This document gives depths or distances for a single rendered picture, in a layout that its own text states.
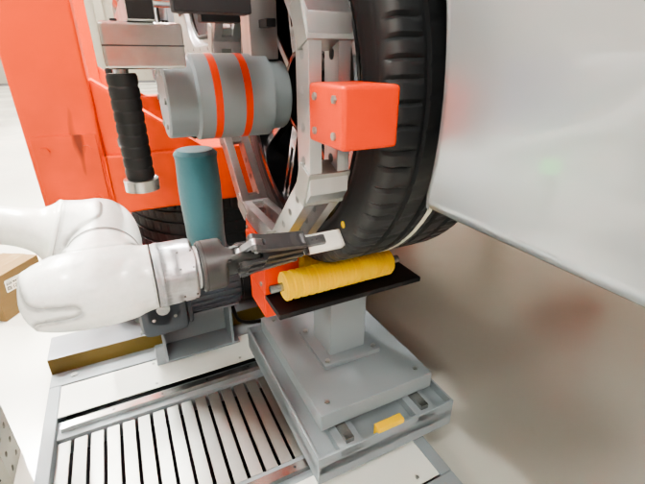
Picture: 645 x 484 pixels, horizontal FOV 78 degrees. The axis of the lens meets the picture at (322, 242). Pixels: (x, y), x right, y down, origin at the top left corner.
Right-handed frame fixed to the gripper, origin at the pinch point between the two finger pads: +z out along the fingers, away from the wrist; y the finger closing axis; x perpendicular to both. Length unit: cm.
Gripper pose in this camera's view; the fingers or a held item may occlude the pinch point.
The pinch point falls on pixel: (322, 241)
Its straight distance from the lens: 66.4
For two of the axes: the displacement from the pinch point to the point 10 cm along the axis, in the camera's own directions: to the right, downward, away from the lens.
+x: -3.1, -9.1, 2.8
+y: 3.2, -3.8, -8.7
